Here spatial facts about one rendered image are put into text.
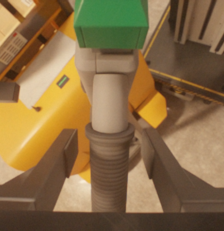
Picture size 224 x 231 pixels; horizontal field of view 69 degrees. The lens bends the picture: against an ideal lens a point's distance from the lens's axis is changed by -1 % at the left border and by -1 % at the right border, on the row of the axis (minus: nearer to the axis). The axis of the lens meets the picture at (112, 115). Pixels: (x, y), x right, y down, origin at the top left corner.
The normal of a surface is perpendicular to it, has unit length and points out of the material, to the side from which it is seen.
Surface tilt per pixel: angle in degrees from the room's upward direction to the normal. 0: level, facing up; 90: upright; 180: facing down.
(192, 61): 0
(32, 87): 0
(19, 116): 0
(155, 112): 22
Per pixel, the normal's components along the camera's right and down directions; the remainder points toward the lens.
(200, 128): -0.26, -0.21
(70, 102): 0.30, 0.30
